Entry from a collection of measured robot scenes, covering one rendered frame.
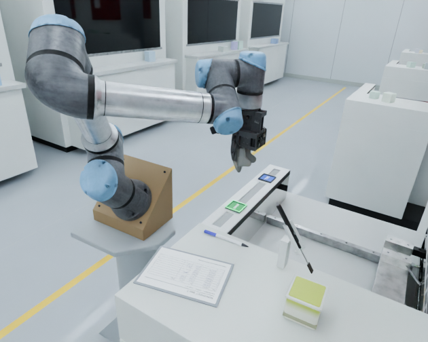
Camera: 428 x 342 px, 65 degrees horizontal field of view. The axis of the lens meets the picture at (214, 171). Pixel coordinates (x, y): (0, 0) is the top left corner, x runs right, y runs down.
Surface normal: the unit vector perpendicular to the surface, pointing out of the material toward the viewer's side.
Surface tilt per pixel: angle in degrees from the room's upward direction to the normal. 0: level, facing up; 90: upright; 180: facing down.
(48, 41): 36
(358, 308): 0
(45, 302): 0
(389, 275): 0
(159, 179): 44
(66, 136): 90
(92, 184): 50
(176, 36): 90
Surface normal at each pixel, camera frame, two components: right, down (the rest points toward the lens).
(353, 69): -0.53, 0.35
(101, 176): -0.29, -0.28
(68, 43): 0.72, -0.43
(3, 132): 0.85, 0.26
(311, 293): 0.04, -0.90
